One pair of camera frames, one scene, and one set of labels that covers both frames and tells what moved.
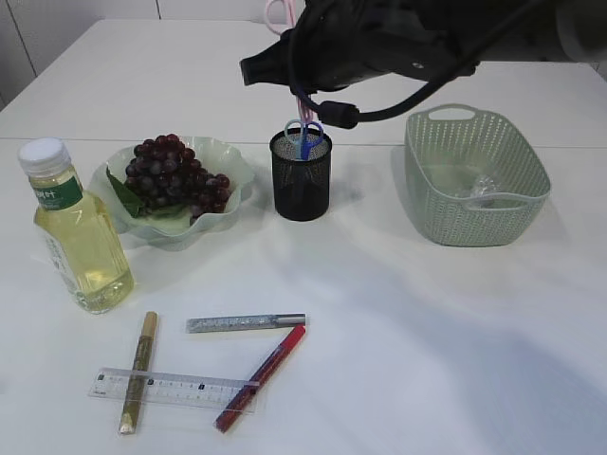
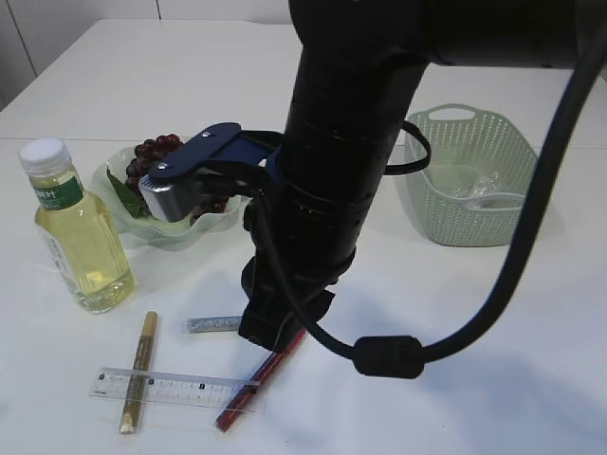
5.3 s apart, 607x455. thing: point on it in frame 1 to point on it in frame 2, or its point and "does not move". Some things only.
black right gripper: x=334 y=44 to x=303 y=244
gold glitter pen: x=137 y=380 does not move
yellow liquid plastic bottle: x=87 y=256 does not move
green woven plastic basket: x=471 y=180 does not move
